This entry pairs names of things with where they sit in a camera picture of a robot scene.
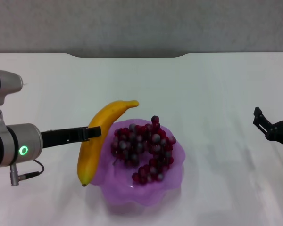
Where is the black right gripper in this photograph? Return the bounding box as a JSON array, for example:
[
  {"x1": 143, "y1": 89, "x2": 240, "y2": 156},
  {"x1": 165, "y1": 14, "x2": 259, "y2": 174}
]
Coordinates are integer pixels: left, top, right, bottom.
[{"x1": 252, "y1": 102, "x2": 283, "y2": 156}]

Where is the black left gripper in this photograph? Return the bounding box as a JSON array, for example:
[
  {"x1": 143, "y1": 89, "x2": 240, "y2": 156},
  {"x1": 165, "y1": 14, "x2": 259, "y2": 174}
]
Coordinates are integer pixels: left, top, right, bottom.
[{"x1": 41, "y1": 126, "x2": 102, "y2": 150}]

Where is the yellow banana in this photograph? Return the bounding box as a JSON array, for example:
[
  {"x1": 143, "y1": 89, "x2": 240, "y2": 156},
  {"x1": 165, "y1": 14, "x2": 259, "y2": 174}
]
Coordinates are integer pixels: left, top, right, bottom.
[{"x1": 76, "y1": 100, "x2": 140, "y2": 187}]

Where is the dark red grape bunch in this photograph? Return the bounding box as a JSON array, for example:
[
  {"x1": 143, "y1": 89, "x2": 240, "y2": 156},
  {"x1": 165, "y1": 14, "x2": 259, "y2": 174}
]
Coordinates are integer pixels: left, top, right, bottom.
[{"x1": 110, "y1": 115, "x2": 177, "y2": 187}]

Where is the purple translucent wavy bowl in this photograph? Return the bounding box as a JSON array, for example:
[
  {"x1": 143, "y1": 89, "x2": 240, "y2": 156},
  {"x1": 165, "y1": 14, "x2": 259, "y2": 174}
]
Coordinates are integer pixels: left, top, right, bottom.
[{"x1": 89, "y1": 119, "x2": 186, "y2": 208}]

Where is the left arm cable with connector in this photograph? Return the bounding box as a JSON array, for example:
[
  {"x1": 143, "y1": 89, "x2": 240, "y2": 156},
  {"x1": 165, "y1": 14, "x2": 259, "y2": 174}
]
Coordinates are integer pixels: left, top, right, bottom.
[{"x1": 9, "y1": 159, "x2": 45, "y2": 187}]

